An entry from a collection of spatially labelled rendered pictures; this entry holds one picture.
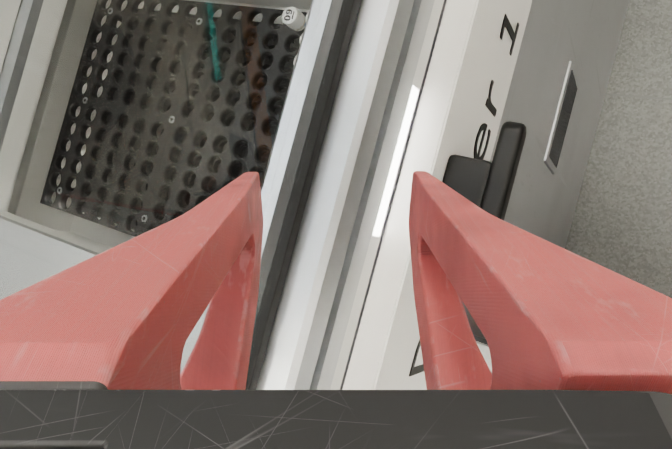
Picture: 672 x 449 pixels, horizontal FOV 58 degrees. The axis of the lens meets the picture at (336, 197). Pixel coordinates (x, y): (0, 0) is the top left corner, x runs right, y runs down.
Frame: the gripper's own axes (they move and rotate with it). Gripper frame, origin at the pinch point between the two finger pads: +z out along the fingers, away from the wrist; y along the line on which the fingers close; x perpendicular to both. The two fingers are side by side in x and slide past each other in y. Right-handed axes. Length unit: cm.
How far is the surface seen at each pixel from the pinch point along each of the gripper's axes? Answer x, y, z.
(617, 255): 66, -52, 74
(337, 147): 6.4, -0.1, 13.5
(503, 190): 10.4, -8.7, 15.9
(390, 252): 13.4, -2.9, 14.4
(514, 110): 16.6, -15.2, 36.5
